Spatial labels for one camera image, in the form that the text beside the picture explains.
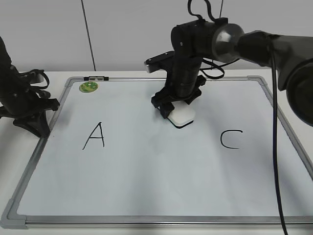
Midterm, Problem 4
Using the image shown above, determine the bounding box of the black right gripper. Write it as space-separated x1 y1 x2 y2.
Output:
152 55 205 119

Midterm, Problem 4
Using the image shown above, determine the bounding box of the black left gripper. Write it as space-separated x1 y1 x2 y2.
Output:
0 65 60 138

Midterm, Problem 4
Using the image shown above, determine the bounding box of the white rectangular whiteboard eraser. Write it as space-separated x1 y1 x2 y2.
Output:
168 101 196 129

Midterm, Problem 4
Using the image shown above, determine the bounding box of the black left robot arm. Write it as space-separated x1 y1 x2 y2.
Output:
0 39 60 138

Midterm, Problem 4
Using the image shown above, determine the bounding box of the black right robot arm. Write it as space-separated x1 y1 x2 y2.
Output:
146 18 313 125

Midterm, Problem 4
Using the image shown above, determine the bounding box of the green round magnet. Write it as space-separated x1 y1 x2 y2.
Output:
79 82 99 93

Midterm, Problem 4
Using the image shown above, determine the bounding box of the white framed whiteboard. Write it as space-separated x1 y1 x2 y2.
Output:
0 75 313 230

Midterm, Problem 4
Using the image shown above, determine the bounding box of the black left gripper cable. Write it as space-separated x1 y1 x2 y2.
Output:
18 70 51 98

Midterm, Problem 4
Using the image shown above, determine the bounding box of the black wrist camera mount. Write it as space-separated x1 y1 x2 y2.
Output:
144 51 175 73

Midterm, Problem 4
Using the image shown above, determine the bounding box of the black grey frame clip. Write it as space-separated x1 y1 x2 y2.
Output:
83 76 109 81

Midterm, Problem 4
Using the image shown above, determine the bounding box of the black hanging cable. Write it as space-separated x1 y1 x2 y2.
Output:
268 36 289 235

